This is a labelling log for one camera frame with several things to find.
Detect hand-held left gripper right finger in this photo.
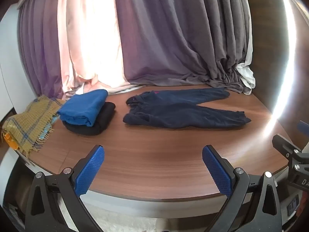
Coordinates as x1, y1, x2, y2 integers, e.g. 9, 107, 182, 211
202, 144, 284, 232

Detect folded black cloth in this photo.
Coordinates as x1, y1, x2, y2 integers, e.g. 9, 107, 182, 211
63, 102, 116, 136

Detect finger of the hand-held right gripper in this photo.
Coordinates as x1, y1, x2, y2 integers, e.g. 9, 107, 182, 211
297, 120, 309, 134
272, 135, 303, 160

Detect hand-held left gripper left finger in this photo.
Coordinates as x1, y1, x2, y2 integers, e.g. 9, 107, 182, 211
24, 144, 106, 232

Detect grey curtain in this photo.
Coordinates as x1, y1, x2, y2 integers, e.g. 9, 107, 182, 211
198, 0, 253, 94

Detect yellow plaid fringed scarf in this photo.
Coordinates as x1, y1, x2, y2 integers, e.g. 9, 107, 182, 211
0, 95, 65, 159

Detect navy blue pants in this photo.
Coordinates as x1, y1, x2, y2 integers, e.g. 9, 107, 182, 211
123, 88, 252, 129

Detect white curtain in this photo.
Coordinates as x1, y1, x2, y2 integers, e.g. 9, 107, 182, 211
235, 59, 256, 95

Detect orange object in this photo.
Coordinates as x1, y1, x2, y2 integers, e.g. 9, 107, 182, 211
4, 131, 18, 151

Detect folded blue cloth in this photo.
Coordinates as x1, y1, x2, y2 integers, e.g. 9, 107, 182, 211
57, 89, 109, 127

